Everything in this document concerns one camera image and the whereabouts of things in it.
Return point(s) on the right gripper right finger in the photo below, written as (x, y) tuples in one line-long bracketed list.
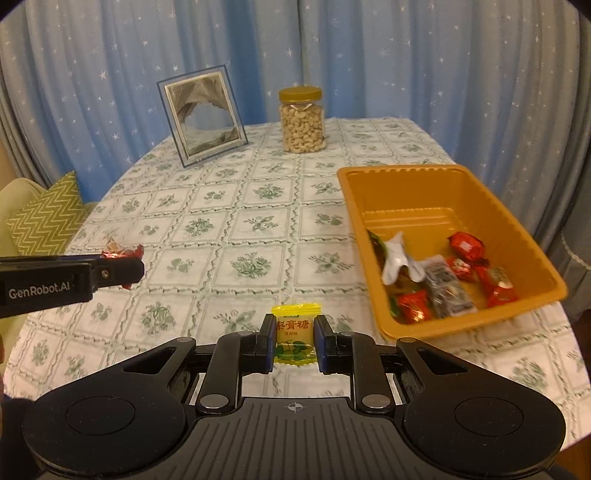
[(355, 355)]

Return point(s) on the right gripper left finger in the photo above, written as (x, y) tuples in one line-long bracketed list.
[(232, 357)]

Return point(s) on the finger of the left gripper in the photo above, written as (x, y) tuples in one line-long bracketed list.
[(110, 272)]

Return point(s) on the red silver shiny candy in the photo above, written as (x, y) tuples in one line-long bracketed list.
[(122, 252)]

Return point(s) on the yellow candy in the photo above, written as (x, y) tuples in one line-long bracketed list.
[(295, 344)]

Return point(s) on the small red figure candy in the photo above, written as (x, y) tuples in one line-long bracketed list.
[(414, 307)]

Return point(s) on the green long snack packet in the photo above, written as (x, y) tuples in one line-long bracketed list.
[(396, 260)]

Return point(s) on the clear grey snack packet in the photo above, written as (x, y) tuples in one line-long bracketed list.
[(448, 297)]

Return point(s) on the large red snack packet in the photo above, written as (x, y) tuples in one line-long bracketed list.
[(468, 248)]

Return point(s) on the green zigzag cushion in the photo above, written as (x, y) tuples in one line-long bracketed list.
[(46, 225)]

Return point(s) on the pale yellow sofa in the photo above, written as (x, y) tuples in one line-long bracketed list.
[(13, 197)]

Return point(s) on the white green floral tablecloth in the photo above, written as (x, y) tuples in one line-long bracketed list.
[(225, 241)]

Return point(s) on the orange plastic tray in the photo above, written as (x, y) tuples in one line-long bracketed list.
[(429, 203)]

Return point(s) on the small red candy in tray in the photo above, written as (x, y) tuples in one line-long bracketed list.
[(463, 270)]

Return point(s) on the cashew jar gold lid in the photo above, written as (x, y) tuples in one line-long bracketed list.
[(302, 119)]

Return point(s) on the grey curtain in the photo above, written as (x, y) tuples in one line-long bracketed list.
[(571, 258)]

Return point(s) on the blue star curtain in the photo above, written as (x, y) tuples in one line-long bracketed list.
[(503, 86)]

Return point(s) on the sand art picture frame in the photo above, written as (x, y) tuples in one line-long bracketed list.
[(202, 114)]

